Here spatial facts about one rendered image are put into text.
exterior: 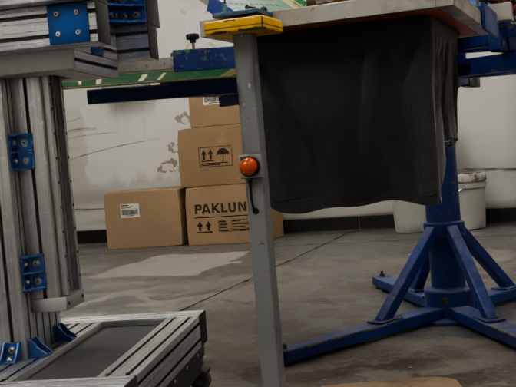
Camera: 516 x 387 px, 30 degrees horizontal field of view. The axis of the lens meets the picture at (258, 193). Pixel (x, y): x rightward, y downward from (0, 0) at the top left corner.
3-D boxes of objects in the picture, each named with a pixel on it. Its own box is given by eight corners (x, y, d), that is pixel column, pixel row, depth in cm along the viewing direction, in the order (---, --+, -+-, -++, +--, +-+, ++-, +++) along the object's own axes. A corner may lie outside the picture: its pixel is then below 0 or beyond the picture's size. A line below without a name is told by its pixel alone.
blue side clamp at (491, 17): (486, 28, 248) (484, 1, 248) (466, 31, 250) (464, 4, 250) (497, 38, 276) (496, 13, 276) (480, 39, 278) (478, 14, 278)
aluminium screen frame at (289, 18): (454, 4, 203) (452, -13, 203) (200, 37, 223) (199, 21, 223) (494, 34, 277) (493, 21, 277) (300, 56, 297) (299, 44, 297)
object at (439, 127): (444, 203, 218) (431, 14, 216) (428, 203, 219) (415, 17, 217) (471, 187, 261) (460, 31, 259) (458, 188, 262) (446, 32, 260)
